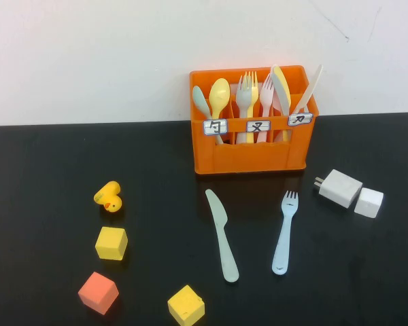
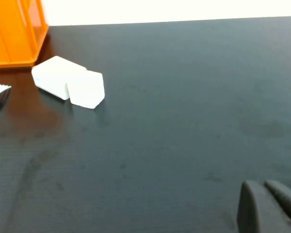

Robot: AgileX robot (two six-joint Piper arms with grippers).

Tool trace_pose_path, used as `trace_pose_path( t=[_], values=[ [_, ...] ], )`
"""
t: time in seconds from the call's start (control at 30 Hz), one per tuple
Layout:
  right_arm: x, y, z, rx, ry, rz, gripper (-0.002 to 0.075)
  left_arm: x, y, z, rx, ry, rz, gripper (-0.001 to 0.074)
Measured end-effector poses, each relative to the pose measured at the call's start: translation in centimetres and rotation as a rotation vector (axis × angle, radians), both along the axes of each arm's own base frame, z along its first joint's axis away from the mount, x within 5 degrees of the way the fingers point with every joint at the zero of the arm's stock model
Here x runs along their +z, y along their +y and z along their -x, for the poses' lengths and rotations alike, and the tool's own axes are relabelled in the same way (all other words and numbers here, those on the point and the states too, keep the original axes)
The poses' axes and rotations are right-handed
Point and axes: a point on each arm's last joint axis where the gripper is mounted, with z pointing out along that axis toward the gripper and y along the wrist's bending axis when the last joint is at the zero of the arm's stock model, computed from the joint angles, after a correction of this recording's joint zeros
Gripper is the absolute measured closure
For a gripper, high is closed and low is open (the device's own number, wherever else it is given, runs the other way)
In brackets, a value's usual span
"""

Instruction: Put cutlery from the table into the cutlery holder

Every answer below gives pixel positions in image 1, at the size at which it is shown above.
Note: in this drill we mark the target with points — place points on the pale green plastic knife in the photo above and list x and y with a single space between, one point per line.
224 237

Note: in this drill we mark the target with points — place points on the pale blue plastic fork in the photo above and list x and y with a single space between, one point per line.
283 244

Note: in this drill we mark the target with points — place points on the orange plastic cutlery holder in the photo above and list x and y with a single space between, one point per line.
251 159

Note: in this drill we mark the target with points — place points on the paper label spoon character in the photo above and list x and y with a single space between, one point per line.
215 127

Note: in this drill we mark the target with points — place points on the pale green plastic spoon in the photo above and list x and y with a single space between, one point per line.
199 98

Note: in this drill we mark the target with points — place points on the paper label fork character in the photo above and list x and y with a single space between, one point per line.
258 126

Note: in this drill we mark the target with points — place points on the yellow plastic spoon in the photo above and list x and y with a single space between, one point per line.
219 91

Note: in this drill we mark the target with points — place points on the grey-green plastic fork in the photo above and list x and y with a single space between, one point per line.
243 98

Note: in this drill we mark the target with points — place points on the yellow plastic fork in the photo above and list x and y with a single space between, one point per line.
255 98

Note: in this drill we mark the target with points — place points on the yellow rubber duck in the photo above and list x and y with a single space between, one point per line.
109 197

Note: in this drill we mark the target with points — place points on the paper label knife character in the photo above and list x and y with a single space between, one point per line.
300 119

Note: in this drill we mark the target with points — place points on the yellow plastic knife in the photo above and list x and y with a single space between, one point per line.
281 75

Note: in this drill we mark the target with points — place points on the yellow foam cube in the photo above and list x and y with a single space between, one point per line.
111 244

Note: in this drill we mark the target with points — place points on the cream white plastic knife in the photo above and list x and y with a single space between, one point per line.
309 90

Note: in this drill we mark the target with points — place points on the yellow foam cube chipped corner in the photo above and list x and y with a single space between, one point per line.
186 306

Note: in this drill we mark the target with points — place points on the orange foam cube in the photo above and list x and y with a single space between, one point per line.
98 292

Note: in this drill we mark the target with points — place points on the white cube block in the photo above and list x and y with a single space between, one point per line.
369 202

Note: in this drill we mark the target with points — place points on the white USB wall charger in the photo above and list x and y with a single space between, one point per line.
340 188

